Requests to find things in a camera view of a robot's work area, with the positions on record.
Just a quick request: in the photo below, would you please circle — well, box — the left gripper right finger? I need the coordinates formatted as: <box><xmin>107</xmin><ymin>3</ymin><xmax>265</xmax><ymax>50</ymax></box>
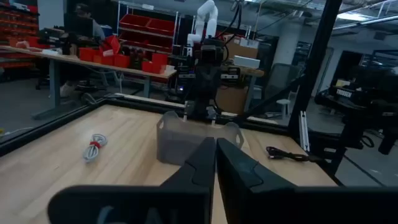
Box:
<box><xmin>216</xmin><ymin>138</ymin><xmax>398</xmax><ymax>224</ymax></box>

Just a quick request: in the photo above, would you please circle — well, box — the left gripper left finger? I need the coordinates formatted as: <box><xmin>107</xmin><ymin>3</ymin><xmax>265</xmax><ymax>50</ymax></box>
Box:
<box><xmin>47</xmin><ymin>137</ymin><xmax>216</xmax><ymax>224</ymax></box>

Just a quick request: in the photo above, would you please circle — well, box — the black USB-C cable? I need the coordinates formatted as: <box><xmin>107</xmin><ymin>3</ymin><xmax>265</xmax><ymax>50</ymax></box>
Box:
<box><xmin>266</xmin><ymin>146</ymin><xmax>324</xmax><ymax>163</ymax></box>

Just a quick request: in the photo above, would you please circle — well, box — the white cable with red tie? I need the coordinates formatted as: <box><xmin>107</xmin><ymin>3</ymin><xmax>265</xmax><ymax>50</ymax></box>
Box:
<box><xmin>82</xmin><ymin>133</ymin><xmax>109</xmax><ymax>164</ymax></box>

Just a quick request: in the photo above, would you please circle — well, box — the large brown cardboard box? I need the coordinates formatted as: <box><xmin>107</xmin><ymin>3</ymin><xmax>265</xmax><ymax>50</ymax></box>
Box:
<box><xmin>215</xmin><ymin>85</ymin><xmax>250</xmax><ymax>116</ymax></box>

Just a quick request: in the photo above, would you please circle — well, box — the small white stool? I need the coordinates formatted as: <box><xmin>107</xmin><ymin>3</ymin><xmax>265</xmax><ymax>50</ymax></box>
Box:
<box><xmin>275</xmin><ymin>98</ymin><xmax>292</xmax><ymax>121</ymax></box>

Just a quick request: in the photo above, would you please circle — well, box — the grey mesh chair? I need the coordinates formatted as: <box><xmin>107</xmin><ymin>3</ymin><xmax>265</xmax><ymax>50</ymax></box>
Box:
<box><xmin>266</xmin><ymin>63</ymin><xmax>300</xmax><ymax>101</ymax></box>

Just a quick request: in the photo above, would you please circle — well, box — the black computer tower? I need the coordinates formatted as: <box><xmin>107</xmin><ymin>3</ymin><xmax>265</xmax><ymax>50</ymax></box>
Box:
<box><xmin>174</xmin><ymin>55</ymin><xmax>197</xmax><ymax>101</ymax></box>

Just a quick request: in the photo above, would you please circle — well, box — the white flat box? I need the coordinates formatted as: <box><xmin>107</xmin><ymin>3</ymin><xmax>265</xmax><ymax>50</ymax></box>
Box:
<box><xmin>233</xmin><ymin>55</ymin><xmax>261</xmax><ymax>70</ymax></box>

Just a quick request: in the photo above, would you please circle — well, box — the red plastic parts bin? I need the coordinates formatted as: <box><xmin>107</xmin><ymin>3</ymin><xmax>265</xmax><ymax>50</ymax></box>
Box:
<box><xmin>78</xmin><ymin>47</ymin><xmax>98</xmax><ymax>62</ymax></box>
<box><xmin>93</xmin><ymin>54</ymin><xmax>115</xmax><ymax>67</ymax></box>
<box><xmin>141</xmin><ymin>60</ymin><xmax>167</xmax><ymax>75</ymax></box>
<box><xmin>113</xmin><ymin>54</ymin><xmax>131</xmax><ymax>69</ymax></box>
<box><xmin>104</xmin><ymin>34</ymin><xmax>122</xmax><ymax>55</ymax></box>
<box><xmin>152</xmin><ymin>52</ymin><xmax>169</xmax><ymax>65</ymax></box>

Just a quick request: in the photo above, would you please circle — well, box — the wooden top workbench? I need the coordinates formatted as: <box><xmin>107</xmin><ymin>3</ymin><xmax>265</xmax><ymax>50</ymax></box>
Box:
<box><xmin>0</xmin><ymin>45</ymin><xmax>178</xmax><ymax>121</ymax></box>

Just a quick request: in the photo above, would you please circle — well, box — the large red shelf bin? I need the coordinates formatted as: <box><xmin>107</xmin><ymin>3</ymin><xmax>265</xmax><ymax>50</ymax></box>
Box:
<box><xmin>119</xmin><ymin>13</ymin><xmax>150</xmax><ymax>31</ymax></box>
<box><xmin>146</xmin><ymin>17</ymin><xmax>175</xmax><ymax>37</ymax></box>
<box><xmin>119</xmin><ymin>30</ymin><xmax>174</xmax><ymax>53</ymax></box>

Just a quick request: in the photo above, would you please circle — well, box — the white metal shelving rack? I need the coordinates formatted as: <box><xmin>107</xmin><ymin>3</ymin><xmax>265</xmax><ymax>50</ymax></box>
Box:
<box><xmin>116</xmin><ymin>1</ymin><xmax>181</xmax><ymax>55</ymax></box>

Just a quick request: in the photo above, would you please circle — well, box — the blue plastic bin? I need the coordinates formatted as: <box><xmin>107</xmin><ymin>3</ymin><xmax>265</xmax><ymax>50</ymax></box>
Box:
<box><xmin>99</xmin><ymin>24</ymin><xmax>113</xmax><ymax>38</ymax></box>

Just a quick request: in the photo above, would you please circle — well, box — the person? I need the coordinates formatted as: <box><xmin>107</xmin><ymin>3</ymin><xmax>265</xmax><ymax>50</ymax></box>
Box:
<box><xmin>58</xmin><ymin>2</ymin><xmax>106</xmax><ymax>99</ymax></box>

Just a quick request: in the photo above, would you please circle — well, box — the black computer monitor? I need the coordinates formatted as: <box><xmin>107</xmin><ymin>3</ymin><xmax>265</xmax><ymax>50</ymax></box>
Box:
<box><xmin>63</xmin><ymin>13</ymin><xmax>95</xmax><ymax>39</ymax></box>

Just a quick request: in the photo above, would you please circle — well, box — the silver aluminium bracket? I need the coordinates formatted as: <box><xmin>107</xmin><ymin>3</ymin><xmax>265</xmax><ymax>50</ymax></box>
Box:
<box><xmin>298</xmin><ymin>110</ymin><xmax>311</xmax><ymax>152</ymax></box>

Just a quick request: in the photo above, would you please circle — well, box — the black aluminium table frame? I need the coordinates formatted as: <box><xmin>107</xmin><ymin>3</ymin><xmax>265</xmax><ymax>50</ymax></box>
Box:
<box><xmin>0</xmin><ymin>0</ymin><xmax>345</xmax><ymax>187</ymax></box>

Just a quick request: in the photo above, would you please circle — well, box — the red wall bin rack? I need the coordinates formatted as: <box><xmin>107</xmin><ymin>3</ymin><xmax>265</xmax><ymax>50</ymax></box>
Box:
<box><xmin>0</xmin><ymin>3</ymin><xmax>40</xmax><ymax>70</ymax></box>

